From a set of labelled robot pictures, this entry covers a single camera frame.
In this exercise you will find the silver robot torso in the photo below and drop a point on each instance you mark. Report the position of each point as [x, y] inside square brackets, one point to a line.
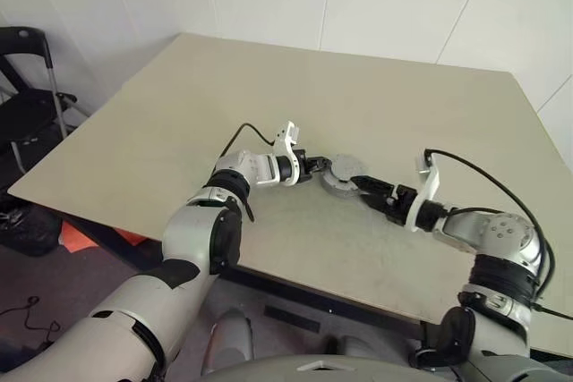
[313, 370]

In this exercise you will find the black table frame rail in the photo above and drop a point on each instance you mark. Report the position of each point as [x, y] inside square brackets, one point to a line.
[291, 291]

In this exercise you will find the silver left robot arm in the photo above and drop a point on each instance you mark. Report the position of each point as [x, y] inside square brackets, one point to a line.
[192, 230]

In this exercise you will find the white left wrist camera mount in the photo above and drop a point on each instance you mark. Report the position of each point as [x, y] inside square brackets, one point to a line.
[286, 145]

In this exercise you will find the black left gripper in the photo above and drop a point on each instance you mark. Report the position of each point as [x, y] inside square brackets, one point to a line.
[305, 171]

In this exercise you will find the black flat strip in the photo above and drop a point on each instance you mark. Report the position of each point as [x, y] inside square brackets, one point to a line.
[291, 318]

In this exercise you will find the grey round tape roll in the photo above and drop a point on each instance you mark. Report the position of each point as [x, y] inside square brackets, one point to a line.
[336, 189]

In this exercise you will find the black plastic bag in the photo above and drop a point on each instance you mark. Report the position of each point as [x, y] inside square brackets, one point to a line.
[27, 230]

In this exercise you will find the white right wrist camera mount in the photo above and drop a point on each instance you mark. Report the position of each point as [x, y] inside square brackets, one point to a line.
[430, 187]

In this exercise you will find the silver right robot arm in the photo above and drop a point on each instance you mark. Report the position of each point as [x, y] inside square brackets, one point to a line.
[501, 230]

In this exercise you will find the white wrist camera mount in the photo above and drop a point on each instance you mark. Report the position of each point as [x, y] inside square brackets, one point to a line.
[430, 187]
[286, 145]

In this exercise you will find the black folding chair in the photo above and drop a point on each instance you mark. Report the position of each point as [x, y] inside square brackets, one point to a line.
[27, 109]

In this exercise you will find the grey rounded shape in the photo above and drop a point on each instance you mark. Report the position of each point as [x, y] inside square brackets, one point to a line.
[353, 346]
[230, 342]

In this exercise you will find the orange sheet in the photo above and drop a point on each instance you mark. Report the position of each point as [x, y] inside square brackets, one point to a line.
[76, 239]

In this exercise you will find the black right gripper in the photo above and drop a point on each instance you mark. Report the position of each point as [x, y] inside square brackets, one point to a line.
[403, 205]

